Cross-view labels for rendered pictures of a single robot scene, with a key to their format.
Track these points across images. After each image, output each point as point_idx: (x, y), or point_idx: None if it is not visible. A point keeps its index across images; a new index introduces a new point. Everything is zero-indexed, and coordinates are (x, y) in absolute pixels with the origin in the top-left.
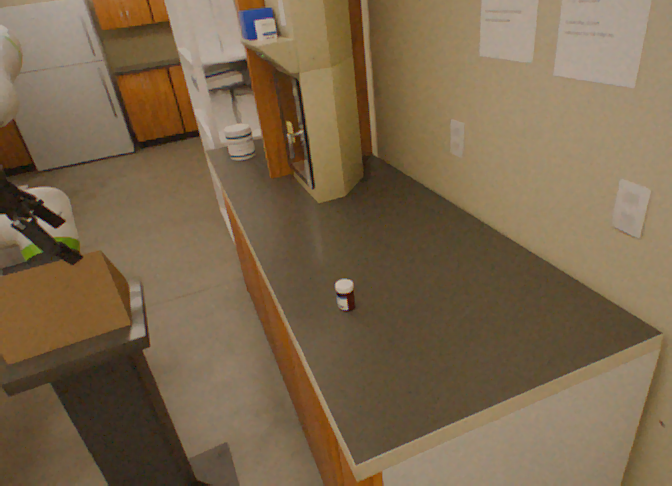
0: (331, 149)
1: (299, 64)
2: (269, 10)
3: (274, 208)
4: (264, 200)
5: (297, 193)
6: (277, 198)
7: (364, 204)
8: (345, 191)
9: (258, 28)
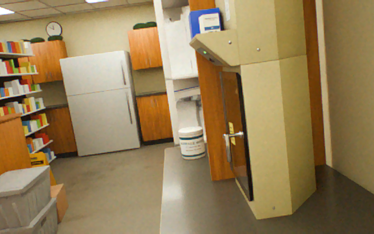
0: (276, 155)
1: (241, 56)
2: (216, 10)
3: (204, 218)
4: (196, 206)
5: (234, 202)
6: (211, 205)
7: (318, 231)
8: (292, 208)
9: (201, 23)
